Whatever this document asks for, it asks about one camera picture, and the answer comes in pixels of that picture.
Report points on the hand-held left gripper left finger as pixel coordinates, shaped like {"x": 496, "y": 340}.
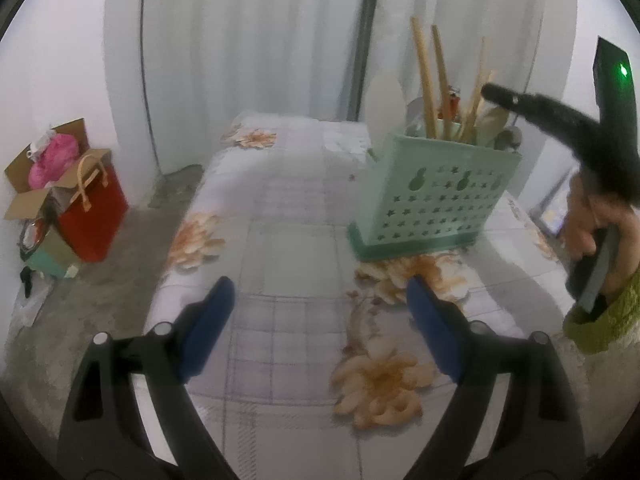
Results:
{"x": 207, "y": 330}

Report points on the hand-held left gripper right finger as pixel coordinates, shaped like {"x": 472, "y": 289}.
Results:
{"x": 432, "y": 325}

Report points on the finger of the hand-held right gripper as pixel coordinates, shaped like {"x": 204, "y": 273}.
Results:
{"x": 550, "y": 115}

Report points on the mint green utensil holder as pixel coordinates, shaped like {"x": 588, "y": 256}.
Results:
{"x": 440, "y": 210}

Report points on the bunch of wooden chopsticks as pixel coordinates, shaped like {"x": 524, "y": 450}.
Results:
{"x": 426, "y": 90}

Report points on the person's right hand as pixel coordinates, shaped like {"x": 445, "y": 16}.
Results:
{"x": 580, "y": 225}

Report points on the blue printed box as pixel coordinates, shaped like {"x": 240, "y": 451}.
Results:
{"x": 552, "y": 205}

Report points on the small red object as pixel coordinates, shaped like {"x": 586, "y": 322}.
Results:
{"x": 453, "y": 105}

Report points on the red gift bag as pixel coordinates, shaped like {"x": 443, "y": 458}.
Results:
{"x": 95, "y": 225}

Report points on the teal and tan box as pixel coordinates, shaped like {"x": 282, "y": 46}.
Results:
{"x": 50, "y": 255}

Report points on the small black object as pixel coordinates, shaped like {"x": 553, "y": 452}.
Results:
{"x": 26, "y": 282}

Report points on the dark vertical pole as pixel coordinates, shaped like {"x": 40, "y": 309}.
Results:
{"x": 367, "y": 35}

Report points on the brown cardboard box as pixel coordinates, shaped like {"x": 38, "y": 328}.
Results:
{"x": 30, "y": 205}

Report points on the pink plastic bag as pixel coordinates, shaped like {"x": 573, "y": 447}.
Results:
{"x": 55, "y": 157}

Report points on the white plastic bag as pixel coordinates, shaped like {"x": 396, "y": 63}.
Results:
{"x": 42, "y": 142}

